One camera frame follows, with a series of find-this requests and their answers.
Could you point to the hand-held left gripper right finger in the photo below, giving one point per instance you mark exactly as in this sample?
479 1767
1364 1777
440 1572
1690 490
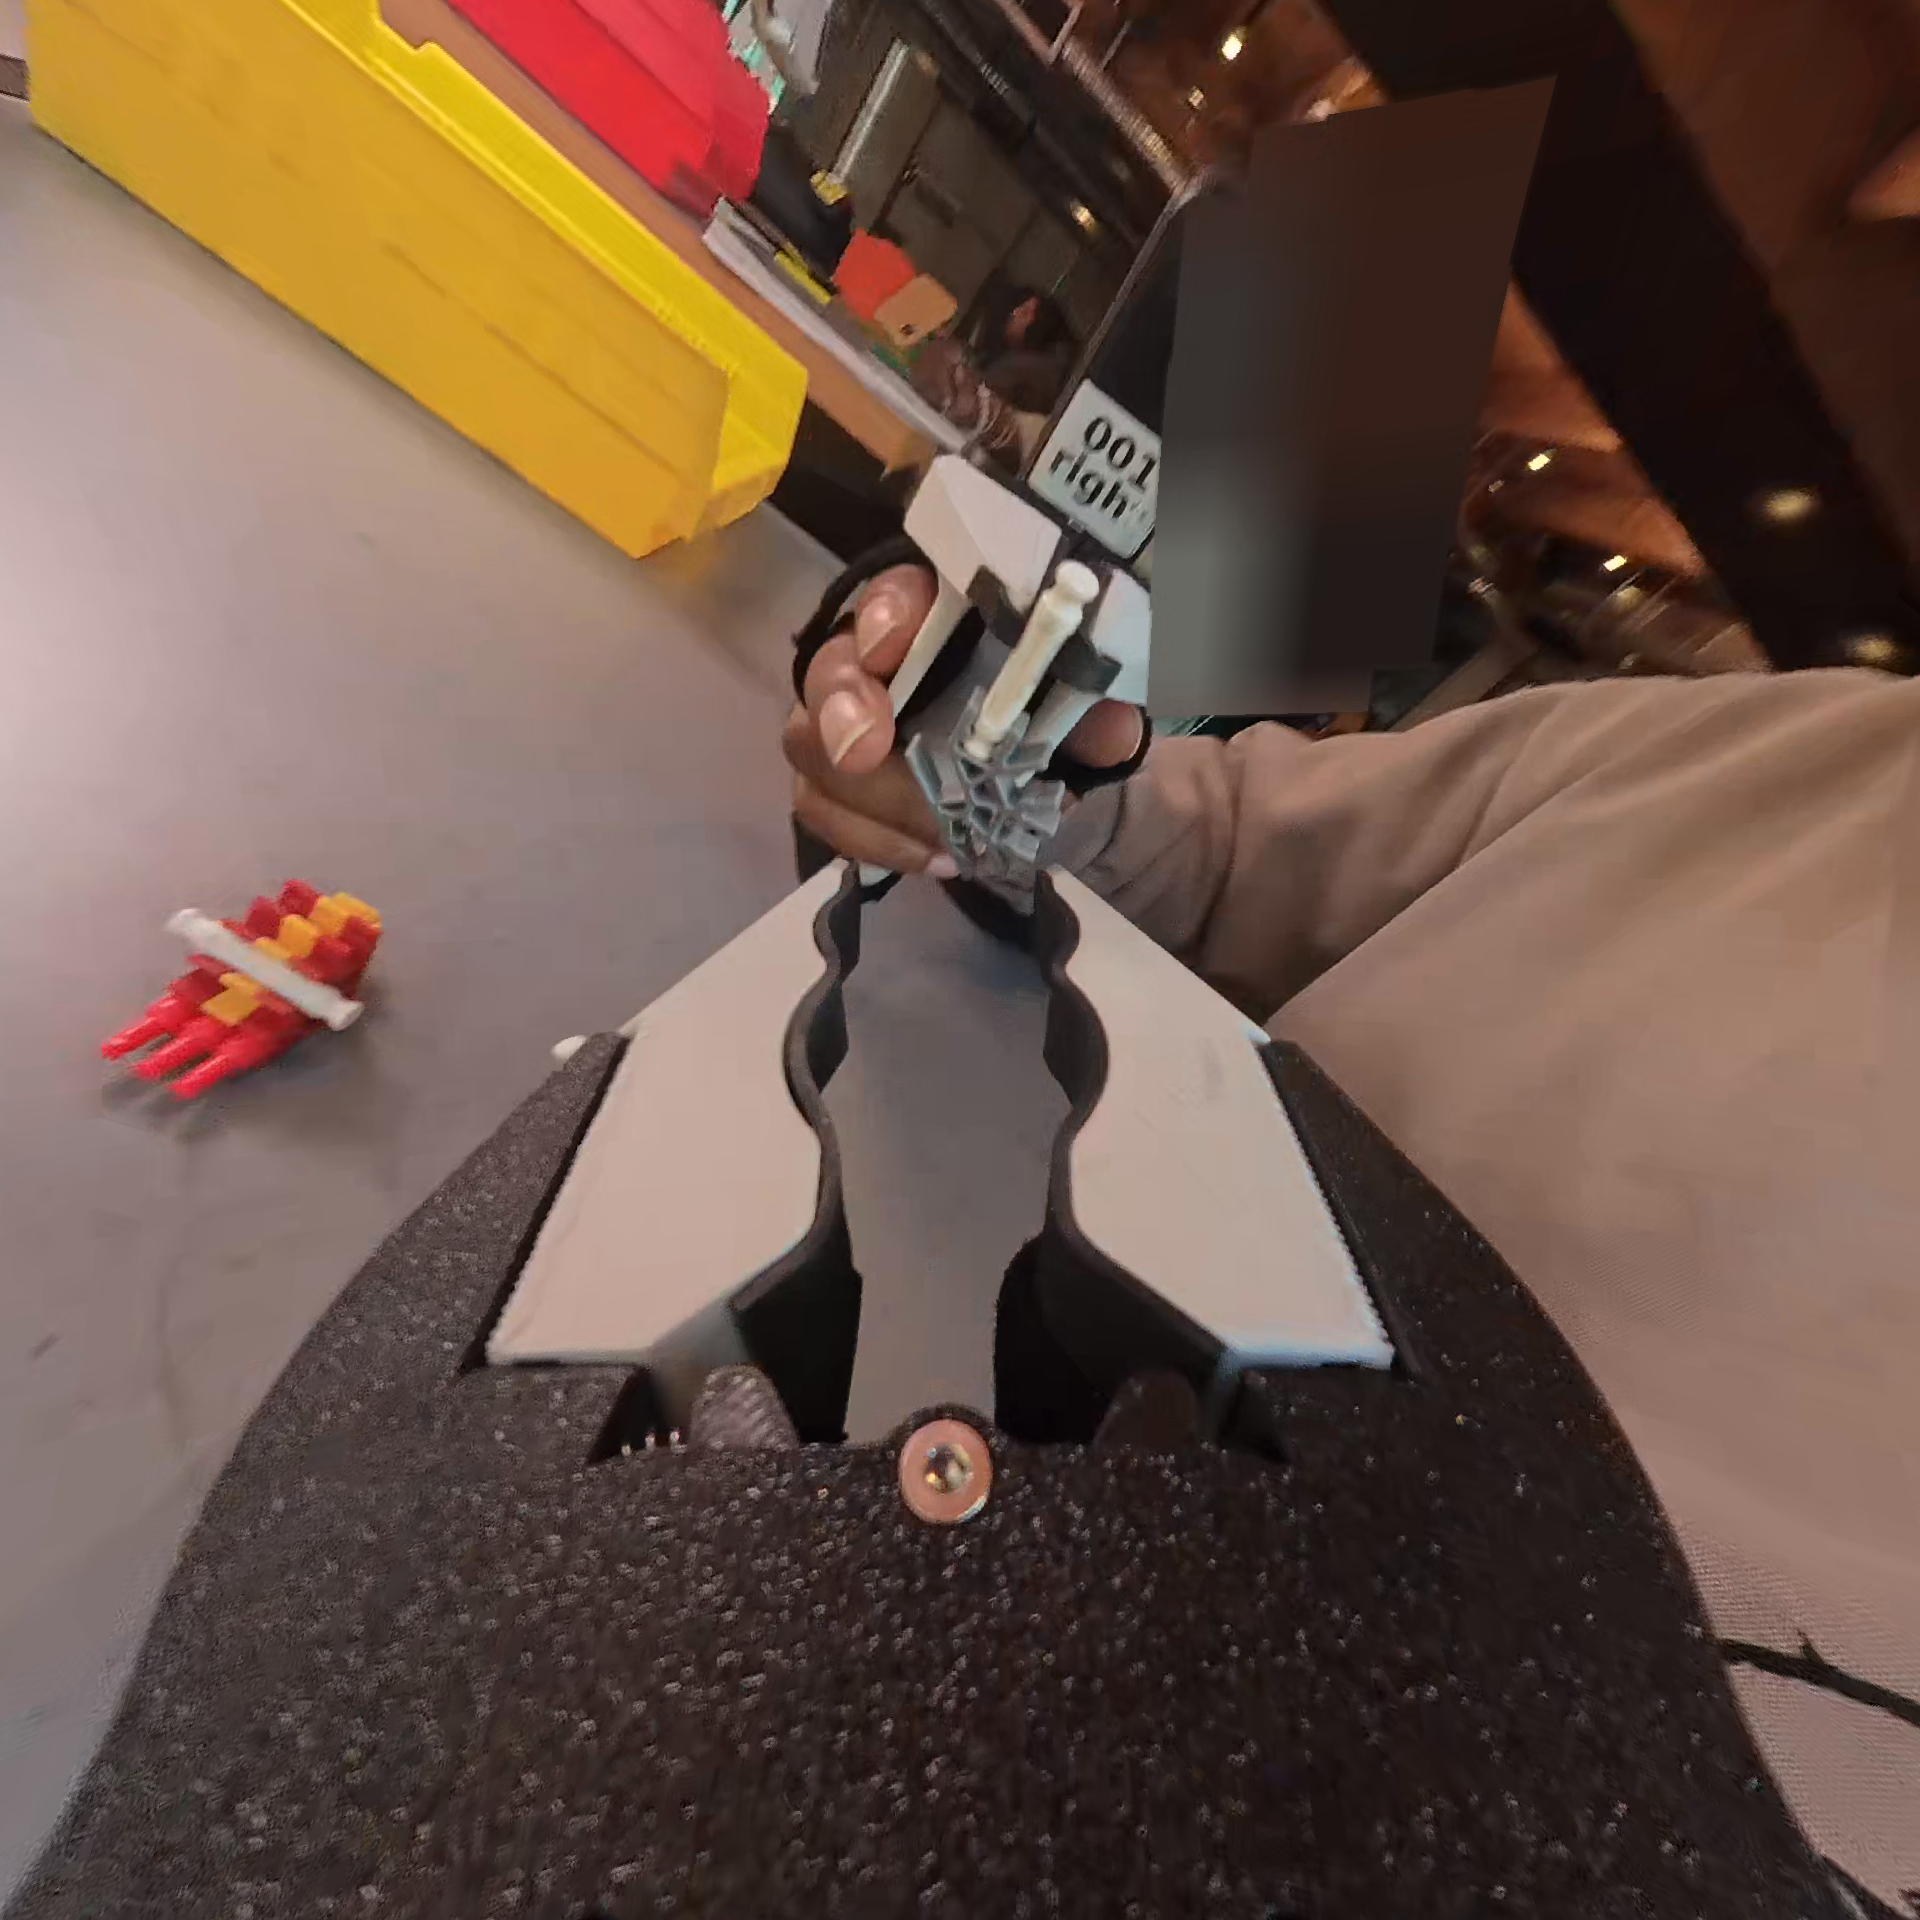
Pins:
1214 1184

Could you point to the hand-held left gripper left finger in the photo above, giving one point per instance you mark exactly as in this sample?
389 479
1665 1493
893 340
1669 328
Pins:
676 1184

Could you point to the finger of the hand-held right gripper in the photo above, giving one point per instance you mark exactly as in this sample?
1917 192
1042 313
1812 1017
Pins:
1127 639
974 517

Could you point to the grey snowflake connector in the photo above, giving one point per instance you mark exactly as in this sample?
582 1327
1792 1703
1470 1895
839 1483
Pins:
990 819

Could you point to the person's right forearm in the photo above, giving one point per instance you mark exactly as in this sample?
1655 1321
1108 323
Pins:
1350 809

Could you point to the person's right hand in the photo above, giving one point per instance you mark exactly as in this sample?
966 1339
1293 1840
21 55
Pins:
839 780

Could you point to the tan cardboard piece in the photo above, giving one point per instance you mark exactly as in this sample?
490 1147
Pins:
918 311

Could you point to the small red bin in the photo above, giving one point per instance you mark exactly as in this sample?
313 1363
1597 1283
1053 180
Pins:
869 271

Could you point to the person's beige sweatshirt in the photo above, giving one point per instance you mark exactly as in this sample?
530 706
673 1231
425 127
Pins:
1652 1201

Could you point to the red and yellow connector stack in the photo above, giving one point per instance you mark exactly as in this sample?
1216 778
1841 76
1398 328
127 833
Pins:
196 1035

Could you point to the red plastic bin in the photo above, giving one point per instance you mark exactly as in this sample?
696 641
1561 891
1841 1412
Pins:
629 76

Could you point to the nested yellow plastic bins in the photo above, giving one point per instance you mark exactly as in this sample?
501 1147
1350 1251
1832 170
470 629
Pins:
375 255

